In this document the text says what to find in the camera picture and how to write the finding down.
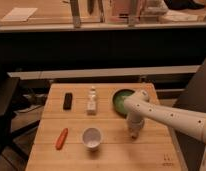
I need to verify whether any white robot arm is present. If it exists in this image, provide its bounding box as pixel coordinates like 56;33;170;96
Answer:
123;90;206;171

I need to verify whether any green bowl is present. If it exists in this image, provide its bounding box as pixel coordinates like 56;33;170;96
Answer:
112;89;134;118

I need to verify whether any white paper cup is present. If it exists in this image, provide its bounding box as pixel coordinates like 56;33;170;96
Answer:
82;127;102;151

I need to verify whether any small clear bottle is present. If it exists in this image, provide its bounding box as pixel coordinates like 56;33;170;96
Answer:
87;86;97;115

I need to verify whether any black rectangular block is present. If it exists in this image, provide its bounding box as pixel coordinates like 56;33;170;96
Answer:
63;93;73;110

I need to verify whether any orange carrot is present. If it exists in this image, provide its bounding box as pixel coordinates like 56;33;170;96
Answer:
55;128;68;150

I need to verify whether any white paper sheet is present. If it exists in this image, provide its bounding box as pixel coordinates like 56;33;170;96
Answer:
1;7;37;22

